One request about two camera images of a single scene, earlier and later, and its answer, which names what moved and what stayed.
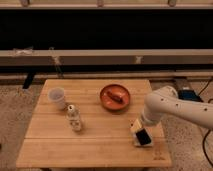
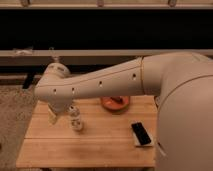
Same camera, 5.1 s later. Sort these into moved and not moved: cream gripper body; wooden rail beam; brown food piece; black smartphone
Moved: cream gripper body
Not moved: wooden rail beam; black smartphone; brown food piece
